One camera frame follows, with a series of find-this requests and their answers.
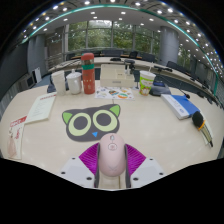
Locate colourful sticker sheet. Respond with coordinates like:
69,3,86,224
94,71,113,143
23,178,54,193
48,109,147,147
94,86,135,101

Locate dark office chairs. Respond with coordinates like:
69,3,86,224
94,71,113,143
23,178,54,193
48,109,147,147
64,49,218,101

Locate black handheld microphone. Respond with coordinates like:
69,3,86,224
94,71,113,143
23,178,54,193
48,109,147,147
191,110,214,148

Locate blue and white book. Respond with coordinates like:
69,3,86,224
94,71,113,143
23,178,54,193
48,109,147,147
160,93,201,120

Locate white printed booklet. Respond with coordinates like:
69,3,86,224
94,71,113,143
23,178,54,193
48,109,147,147
25,92,58,125

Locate curved wooden conference desk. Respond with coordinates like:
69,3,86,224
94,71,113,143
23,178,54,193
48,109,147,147
48,56,221,101

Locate red drink bottle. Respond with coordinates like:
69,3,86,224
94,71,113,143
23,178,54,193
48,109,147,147
80,52,97,95

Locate pink computer mouse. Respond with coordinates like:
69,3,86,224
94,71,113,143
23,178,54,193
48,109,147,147
98,132,127,178

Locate white cardboard box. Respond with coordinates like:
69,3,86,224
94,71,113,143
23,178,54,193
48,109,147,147
99,63,136,89

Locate cat face mouse pad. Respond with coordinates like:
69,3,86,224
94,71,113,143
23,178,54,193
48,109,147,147
61,103,122,143

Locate stacked white paper cups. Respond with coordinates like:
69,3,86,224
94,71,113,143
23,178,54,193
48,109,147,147
50,70,67,97

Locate dark conference microphone base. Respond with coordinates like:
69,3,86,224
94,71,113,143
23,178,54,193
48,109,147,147
46,74,70,94
148,81,172,98

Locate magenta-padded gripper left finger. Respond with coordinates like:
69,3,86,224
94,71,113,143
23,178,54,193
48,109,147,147
59,142,101,189

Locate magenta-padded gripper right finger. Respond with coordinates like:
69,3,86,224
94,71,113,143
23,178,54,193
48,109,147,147
124,143,165,189

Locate white lidded mug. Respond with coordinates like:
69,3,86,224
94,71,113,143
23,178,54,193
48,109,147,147
65,69,83,96

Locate green printed paper cup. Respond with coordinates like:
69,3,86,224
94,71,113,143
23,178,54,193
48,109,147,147
138,70,157,97

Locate ceiling lights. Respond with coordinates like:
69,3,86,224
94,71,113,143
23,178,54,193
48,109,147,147
19,0,224,81

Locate red and white magazine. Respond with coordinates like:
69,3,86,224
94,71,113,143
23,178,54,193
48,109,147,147
7,115,28,160

